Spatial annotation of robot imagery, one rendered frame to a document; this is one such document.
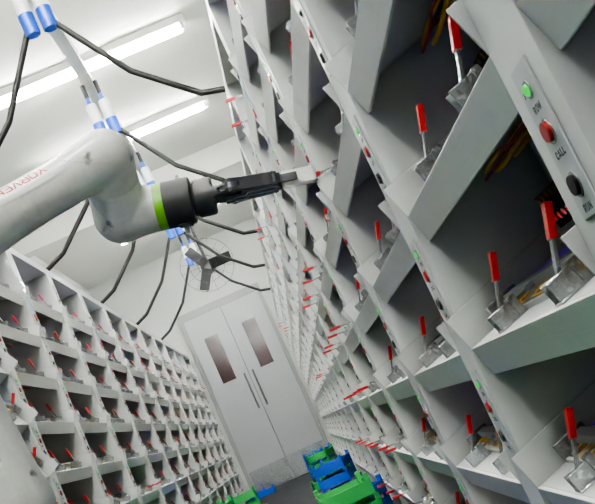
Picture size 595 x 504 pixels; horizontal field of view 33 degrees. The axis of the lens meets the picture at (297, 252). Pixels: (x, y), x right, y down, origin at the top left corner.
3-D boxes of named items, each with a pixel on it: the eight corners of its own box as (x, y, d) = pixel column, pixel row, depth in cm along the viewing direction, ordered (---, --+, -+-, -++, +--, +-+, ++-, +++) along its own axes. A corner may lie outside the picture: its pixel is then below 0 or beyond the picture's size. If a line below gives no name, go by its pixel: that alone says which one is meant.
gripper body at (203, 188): (201, 222, 194) (247, 212, 195) (196, 214, 186) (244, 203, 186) (193, 185, 196) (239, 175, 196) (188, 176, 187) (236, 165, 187)
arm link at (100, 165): (-44, 260, 174) (-12, 282, 167) (-69, 207, 167) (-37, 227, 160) (117, 162, 192) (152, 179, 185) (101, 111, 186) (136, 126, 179)
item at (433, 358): (481, 377, 142) (416, 306, 144) (428, 392, 202) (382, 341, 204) (582, 285, 144) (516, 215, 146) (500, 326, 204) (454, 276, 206)
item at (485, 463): (543, 508, 139) (476, 433, 141) (471, 483, 199) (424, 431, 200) (646, 411, 141) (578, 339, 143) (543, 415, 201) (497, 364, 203)
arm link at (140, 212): (102, 228, 198) (101, 260, 189) (84, 176, 191) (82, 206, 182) (171, 213, 198) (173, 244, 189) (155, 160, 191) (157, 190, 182)
